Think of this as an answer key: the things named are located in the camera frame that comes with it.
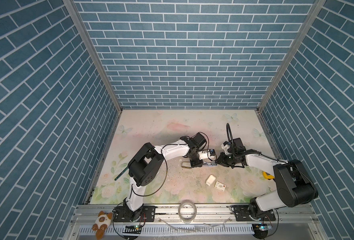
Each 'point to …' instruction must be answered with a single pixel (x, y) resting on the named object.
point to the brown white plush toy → (103, 221)
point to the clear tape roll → (189, 220)
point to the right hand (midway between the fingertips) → (215, 159)
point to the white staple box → (220, 186)
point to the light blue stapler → (209, 164)
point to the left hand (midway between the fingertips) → (200, 163)
